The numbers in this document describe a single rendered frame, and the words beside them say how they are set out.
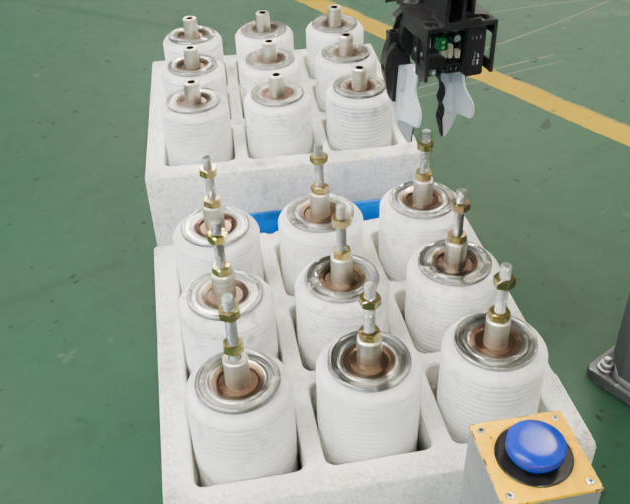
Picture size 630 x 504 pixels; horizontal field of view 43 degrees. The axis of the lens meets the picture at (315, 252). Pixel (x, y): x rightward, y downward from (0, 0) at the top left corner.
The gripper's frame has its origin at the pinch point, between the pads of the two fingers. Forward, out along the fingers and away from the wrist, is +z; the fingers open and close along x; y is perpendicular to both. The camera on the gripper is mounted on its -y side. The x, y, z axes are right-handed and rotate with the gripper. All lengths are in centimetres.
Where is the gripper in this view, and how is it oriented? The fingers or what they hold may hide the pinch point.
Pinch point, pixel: (423, 124)
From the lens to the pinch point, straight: 88.4
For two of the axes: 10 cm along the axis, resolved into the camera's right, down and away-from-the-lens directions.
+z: 0.3, 7.9, 6.1
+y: 3.0, 5.8, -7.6
